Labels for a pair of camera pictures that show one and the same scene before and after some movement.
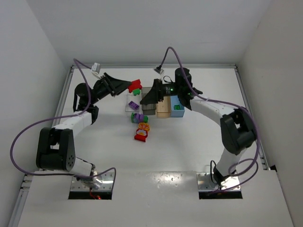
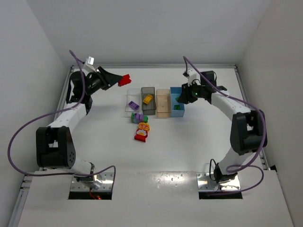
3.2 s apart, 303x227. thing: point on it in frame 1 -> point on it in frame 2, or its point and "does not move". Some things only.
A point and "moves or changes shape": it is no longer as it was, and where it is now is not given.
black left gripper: [109, 84] -> [104, 78]
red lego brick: [134, 84] moves or changes shape
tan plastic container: [163, 108] does not move
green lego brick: [146, 119] does not move
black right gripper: [160, 89] -> [183, 93]
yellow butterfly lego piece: [144, 125] does not move
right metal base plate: [205, 182] does not move
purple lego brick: [133, 105] does not move
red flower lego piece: [141, 135] does not move
